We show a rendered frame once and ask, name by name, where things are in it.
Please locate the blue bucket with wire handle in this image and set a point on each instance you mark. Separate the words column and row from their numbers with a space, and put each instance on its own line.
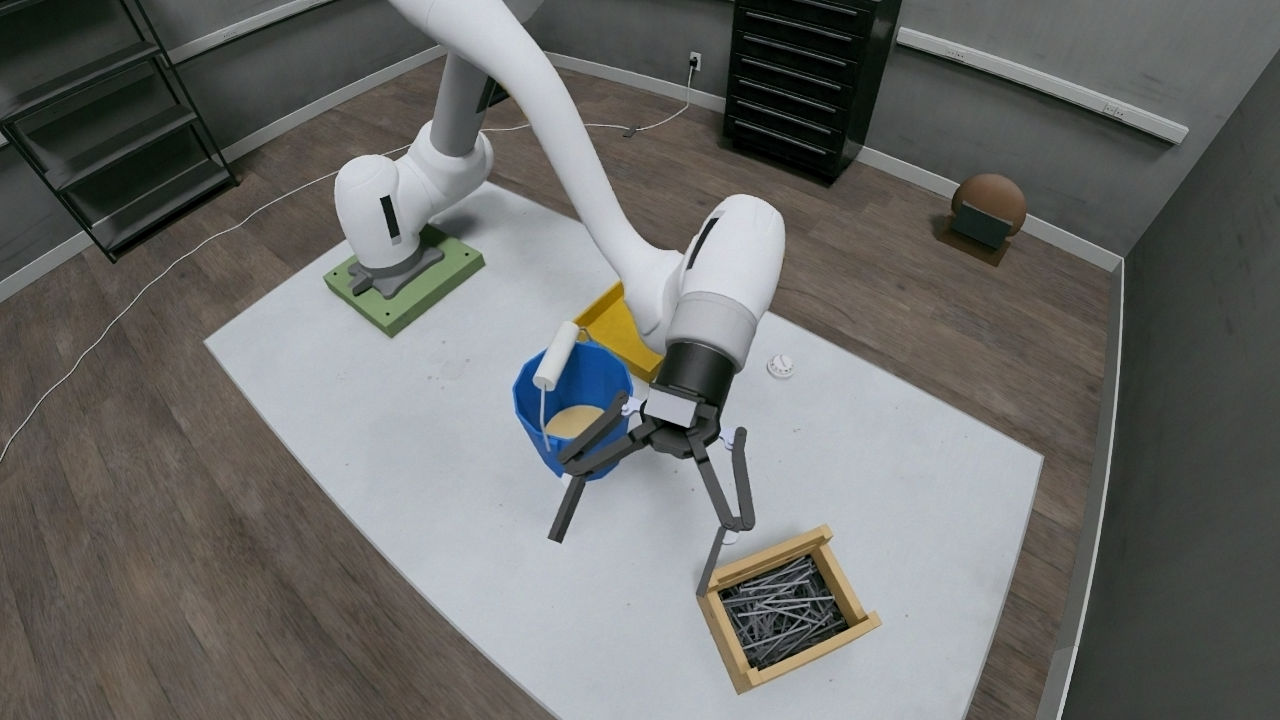
column 591, row 376

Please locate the yellow shallow tray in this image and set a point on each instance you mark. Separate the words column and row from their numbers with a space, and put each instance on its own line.
column 610, row 323

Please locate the wooden crate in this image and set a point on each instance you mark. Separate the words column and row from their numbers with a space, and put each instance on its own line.
column 784, row 622

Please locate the white kitchen timer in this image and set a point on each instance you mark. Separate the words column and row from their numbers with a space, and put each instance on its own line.
column 781, row 367

